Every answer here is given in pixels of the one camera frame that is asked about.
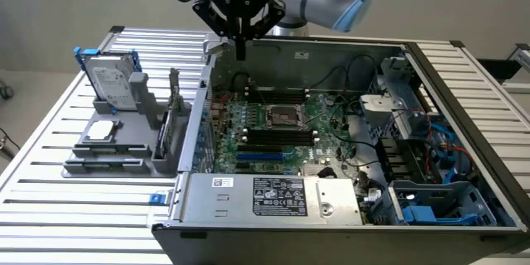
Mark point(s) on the aluminium frame table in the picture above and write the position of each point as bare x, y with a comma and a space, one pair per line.
516, 66

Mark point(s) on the graphics card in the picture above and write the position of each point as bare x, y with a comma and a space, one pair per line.
172, 113

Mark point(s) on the hard disk in blue carrier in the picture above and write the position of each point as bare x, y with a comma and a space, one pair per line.
110, 82

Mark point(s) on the black expansion slot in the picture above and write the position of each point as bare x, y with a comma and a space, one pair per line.
264, 149

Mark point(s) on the gray metal drive cage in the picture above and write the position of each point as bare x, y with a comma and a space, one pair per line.
396, 75

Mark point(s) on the open black PC case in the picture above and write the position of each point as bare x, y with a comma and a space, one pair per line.
456, 141

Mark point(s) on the black RAM slot bank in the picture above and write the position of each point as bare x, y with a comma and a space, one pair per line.
282, 137
280, 93

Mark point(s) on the blue expansion slot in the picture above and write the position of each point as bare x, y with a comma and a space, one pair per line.
264, 155

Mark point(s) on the silver CPU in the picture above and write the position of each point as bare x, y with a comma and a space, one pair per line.
102, 130

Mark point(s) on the green motherboard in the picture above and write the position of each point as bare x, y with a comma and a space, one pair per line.
324, 141

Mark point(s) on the blue case latch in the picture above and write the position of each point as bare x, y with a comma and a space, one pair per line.
158, 198

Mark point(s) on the gray disk bay blue latch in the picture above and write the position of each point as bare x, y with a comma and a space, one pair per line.
439, 203

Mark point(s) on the CPU socket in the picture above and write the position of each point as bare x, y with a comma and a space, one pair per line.
285, 116

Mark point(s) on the gray parts rack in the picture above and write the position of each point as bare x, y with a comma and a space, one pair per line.
133, 153

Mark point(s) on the silver power supply unit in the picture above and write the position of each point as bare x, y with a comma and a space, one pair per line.
241, 200

